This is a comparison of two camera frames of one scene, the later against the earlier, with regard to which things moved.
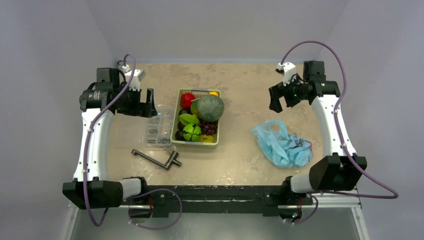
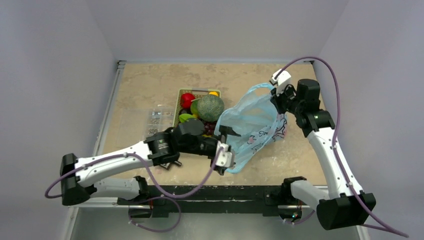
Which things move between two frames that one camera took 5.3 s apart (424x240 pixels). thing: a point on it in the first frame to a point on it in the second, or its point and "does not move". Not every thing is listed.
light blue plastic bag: [278, 149] to [258, 122]
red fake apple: [186, 99] does not move
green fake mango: [194, 108] does not move
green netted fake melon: [210, 107] does not move
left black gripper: [140, 109] to [224, 131]
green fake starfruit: [186, 118] does not move
